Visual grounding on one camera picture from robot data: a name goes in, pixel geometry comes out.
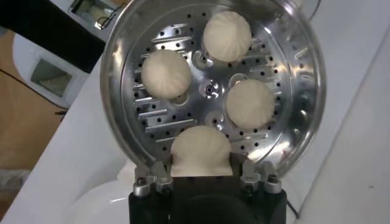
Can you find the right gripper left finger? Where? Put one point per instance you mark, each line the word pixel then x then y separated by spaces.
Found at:
pixel 161 182

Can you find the stainless steel steamer basket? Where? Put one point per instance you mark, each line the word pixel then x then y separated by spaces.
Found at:
pixel 304 91

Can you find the white ceramic plate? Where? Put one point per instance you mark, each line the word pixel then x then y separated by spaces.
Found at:
pixel 97 204

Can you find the white steamed baozi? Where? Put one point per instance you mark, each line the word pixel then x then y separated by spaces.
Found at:
pixel 201 152
pixel 166 74
pixel 250 103
pixel 227 36

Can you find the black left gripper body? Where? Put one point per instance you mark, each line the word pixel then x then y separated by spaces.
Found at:
pixel 45 27

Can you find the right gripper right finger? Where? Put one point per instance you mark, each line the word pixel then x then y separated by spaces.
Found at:
pixel 250 181

